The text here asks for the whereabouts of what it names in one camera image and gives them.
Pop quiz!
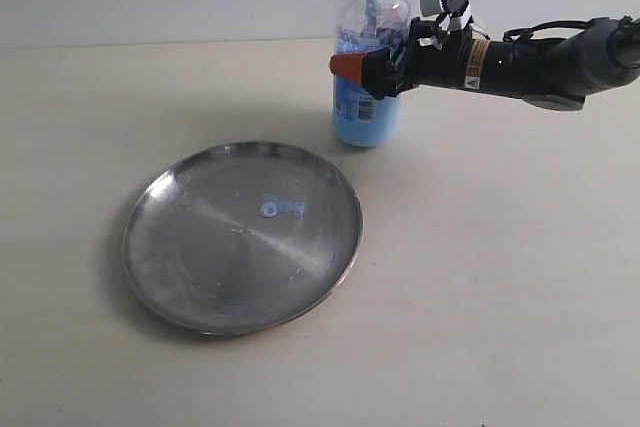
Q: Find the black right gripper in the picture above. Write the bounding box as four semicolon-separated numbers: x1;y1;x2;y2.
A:
329;17;473;100

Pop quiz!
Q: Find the blue soap pump bottle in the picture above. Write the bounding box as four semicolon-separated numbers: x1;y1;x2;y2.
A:
329;0;411;148

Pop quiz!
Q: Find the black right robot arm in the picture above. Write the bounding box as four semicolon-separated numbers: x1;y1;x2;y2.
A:
329;17;639;112

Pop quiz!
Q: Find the blue soap blob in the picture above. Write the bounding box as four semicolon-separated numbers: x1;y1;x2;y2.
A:
259;194;306;218

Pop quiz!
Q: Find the round steel plate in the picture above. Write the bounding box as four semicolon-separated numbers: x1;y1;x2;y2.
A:
121;141;363;337

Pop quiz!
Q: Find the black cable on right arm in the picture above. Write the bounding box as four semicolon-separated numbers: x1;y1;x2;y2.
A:
502;20;596;42

